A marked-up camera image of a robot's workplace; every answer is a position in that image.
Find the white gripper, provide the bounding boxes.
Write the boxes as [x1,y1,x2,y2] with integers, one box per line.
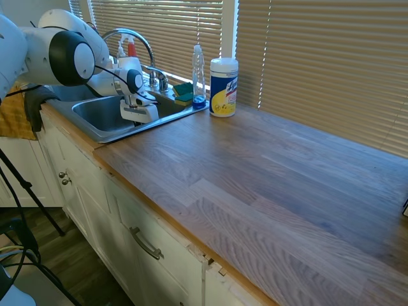
[119,101,159,125]

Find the stainless steel double sink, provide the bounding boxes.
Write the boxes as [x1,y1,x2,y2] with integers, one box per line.
[47,83,210,145]

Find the beige window blind over sink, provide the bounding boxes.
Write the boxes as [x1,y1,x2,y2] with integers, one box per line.
[89,0,224,85]

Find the yellow green sponge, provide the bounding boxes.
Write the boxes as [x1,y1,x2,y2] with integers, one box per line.
[172,82,194,97]
[173,93,194,108]

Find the red spray bottle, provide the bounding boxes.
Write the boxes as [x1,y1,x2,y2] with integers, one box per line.
[115,33,139,60]

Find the clear dish soap bottle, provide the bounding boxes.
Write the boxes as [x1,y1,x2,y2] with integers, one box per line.
[191,44,207,111]

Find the chrome arched faucet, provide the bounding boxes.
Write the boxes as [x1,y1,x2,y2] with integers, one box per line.
[101,27,156,87]

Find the disinfecting wipes canister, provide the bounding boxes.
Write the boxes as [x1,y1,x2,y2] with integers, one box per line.
[209,57,240,119]

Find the dark grey cloth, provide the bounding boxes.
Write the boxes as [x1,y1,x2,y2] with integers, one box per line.
[23,85,62,133]

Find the yellow checked towel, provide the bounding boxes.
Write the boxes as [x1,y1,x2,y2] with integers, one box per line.
[0,82,38,142]

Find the wide beige window blind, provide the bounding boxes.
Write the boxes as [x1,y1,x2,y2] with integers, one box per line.
[237,0,408,159]

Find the chrome faucet handle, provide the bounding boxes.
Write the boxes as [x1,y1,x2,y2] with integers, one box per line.
[146,66,170,92]

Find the brushed metal drawer handle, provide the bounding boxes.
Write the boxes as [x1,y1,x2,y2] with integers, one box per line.
[128,226,164,261]

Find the black camera tripod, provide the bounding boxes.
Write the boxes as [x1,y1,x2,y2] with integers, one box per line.
[0,147,66,238]

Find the black floor cables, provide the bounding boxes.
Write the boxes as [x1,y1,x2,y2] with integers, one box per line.
[0,203,81,306]

